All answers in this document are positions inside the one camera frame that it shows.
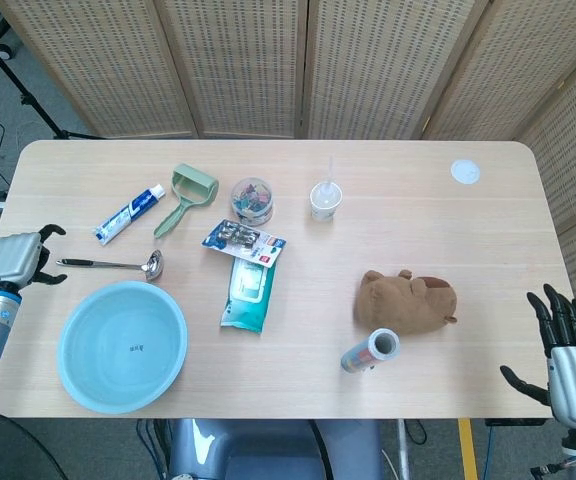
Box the colourful paper roll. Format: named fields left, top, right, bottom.
left=340, top=327, right=401, bottom=374

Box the blister pack of batteries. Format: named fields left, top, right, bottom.
left=201, top=217, right=288, bottom=266

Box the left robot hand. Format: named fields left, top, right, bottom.
left=0, top=223, right=68, bottom=293

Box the clear jar of binder clips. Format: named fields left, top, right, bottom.
left=231, top=178, right=275, bottom=225

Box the metal ladle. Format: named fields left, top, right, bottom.
left=56, top=249, right=164, bottom=281

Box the blue white toothpaste tube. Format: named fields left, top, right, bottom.
left=92, top=183, right=165, bottom=246

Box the brown plush toy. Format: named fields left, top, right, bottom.
left=353, top=269, right=459, bottom=338

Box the green lint roller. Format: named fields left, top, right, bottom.
left=153, top=163, right=219, bottom=239

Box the black tripod stand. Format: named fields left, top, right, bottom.
left=0, top=0, right=92, bottom=141

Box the teal wet wipes pack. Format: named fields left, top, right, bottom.
left=219, top=256, right=279, bottom=334

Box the light blue plastic basin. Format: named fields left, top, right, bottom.
left=57, top=280, right=189, bottom=415

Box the woven folding screen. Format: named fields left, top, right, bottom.
left=0, top=0, right=576, bottom=321

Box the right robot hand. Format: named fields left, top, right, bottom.
left=499, top=283, right=576, bottom=429

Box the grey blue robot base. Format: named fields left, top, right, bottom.
left=165, top=418, right=384, bottom=480

